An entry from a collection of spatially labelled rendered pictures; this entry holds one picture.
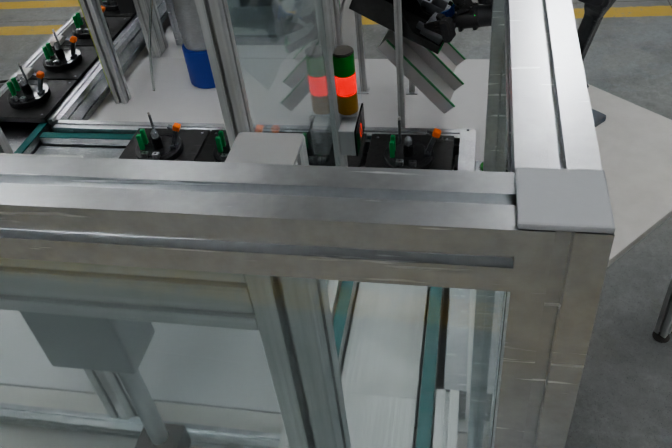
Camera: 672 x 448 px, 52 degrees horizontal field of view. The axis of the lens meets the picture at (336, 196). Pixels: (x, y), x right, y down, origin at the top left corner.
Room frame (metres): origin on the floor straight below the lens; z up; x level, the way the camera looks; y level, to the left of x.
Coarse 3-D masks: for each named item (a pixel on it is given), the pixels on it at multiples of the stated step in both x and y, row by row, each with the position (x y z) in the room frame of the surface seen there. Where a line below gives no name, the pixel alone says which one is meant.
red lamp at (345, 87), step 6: (336, 78) 1.34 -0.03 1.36; (342, 78) 1.33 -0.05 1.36; (348, 78) 1.33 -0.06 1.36; (354, 78) 1.34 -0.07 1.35; (336, 84) 1.34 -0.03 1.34; (342, 84) 1.33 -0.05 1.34; (348, 84) 1.33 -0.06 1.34; (354, 84) 1.34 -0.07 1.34; (336, 90) 1.34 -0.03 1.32; (342, 90) 1.33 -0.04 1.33; (348, 90) 1.33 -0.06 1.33; (354, 90) 1.33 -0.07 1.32; (342, 96) 1.33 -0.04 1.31; (348, 96) 1.33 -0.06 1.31
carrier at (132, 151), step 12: (144, 132) 1.71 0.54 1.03; (156, 132) 1.69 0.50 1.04; (168, 132) 1.79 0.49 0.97; (180, 132) 1.78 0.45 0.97; (192, 132) 1.77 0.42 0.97; (204, 132) 1.77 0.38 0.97; (132, 144) 1.75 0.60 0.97; (144, 144) 1.71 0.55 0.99; (156, 144) 1.68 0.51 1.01; (168, 144) 1.70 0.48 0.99; (180, 144) 1.69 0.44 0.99; (192, 144) 1.71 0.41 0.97; (120, 156) 1.69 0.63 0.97; (132, 156) 1.69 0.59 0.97; (144, 156) 1.64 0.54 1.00; (156, 156) 1.63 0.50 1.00; (168, 156) 1.64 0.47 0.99; (180, 156) 1.66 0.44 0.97; (192, 156) 1.65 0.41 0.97
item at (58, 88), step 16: (16, 80) 2.14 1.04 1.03; (32, 80) 2.23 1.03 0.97; (48, 80) 2.22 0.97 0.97; (64, 80) 2.20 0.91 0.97; (16, 96) 2.07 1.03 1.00; (32, 96) 2.08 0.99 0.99; (48, 96) 2.10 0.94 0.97; (64, 96) 2.10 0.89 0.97; (0, 112) 2.04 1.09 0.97; (16, 112) 2.02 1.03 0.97; (32, 112) 2.01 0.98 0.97; (48, 112) 2.00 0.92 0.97
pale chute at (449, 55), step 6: (444, 48) 1.96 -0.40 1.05; (450, 48) 1.95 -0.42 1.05; (438, 54) 1.94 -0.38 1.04; (444, 54) 1.95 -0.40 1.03; (450, 54) 1.95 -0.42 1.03; (456, 54) 1.94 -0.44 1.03; (444, 60) 1.93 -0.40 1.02; (450, 60) 1.95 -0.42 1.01; (456, 60) 1.94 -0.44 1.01; (462, 60) 1.93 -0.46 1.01; (450, 66) 1.92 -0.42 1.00
